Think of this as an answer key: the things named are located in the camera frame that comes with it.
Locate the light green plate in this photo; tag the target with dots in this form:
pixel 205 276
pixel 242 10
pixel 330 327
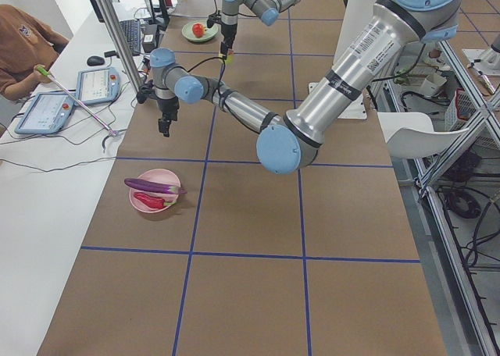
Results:
pixel 210 33

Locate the red orange pomegranate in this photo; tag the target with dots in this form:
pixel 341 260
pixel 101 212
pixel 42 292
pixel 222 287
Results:
pixel 198 30

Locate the black computer mouse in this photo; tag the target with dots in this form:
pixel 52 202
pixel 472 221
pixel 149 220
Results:
pixel 95 60

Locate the pink plate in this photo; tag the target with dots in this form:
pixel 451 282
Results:
pixel 159 176

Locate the red chili pepper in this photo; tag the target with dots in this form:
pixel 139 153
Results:
pixel 152 201

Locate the far teach pendant tablet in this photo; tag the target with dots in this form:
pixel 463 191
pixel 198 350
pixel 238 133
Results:
pixel 96 86

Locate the teach pendant tablet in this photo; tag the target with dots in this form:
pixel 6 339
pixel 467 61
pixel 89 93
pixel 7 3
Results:
pixel 47 114
pixel 96 86

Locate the peach with brown stem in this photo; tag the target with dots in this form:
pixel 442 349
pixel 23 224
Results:
pixel 230 56

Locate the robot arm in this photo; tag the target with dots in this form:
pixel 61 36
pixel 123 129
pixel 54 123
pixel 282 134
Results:
pixel 266 10
pixel 291 141

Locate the black keyboard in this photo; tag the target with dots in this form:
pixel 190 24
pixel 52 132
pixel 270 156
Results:
pixel 132 32

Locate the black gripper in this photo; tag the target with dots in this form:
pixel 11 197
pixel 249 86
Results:
pixel 229 32
pixel 168 105

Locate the purple eggplant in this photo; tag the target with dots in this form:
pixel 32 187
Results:
pixel 154 187

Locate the aluminium frame post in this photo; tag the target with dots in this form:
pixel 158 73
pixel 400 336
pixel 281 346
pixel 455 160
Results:
pixel 121 46

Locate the near teach pendant tablet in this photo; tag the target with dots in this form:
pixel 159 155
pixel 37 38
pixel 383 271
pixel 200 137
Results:
pixel 47 114

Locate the metal reacher stick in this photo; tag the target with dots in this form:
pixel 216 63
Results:
pixel 50 77

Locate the seated person brown shirt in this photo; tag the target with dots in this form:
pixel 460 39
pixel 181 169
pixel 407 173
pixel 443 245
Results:
pixel 26 45

